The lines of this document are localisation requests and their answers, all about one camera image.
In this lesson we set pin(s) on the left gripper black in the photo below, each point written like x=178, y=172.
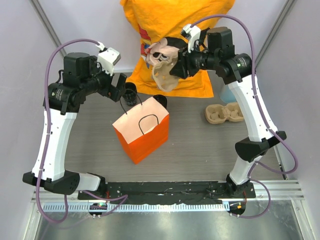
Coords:
x=112, y=91

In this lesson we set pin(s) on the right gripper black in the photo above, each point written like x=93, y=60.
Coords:
x=180, y=70

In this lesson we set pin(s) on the pulp cup carrier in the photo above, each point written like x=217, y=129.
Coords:
x=162, y=77
x=218, y=114

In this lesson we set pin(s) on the orange paper bag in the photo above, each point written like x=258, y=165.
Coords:
x=143, y=129

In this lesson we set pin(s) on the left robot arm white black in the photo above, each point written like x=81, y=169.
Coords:
x=81, y=76

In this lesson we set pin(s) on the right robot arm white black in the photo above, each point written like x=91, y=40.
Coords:
x=213, y=49

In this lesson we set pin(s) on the black cup with lettering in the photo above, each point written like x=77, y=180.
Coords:
x=130, y=95

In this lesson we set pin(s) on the black ribbed cup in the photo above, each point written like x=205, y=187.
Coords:
x=161, y=99

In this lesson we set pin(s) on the orange cartoon mouse cloth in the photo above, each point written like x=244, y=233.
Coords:
x=159, y=24

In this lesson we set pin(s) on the light blue straw holder cup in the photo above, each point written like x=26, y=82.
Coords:
x=226, y=95

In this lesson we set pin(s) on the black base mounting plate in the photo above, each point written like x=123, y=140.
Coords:
x=177, y=192

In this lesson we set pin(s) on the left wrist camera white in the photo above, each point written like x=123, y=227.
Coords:
x=108, y=58

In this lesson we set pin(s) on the aluminium frame rail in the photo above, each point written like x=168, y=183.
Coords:
x=40, y=12

